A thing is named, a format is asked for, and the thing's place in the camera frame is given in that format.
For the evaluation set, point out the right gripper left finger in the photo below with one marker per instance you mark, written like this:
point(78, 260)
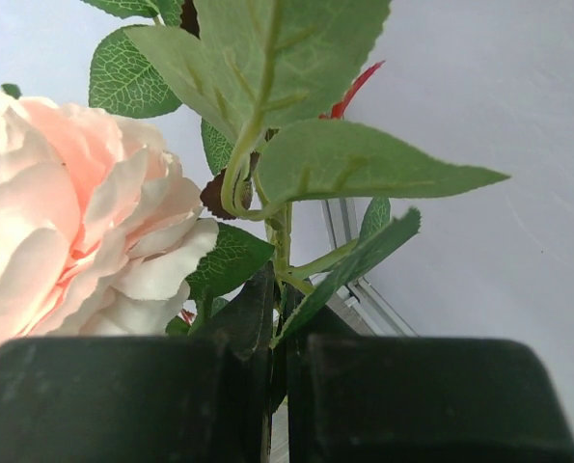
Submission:
point(201, 398)

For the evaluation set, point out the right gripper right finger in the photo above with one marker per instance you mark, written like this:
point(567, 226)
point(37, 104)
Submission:
point(355, 398)

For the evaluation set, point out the aluminium frame rail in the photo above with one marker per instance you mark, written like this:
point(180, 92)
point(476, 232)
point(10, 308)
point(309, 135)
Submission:
point(359, 303)

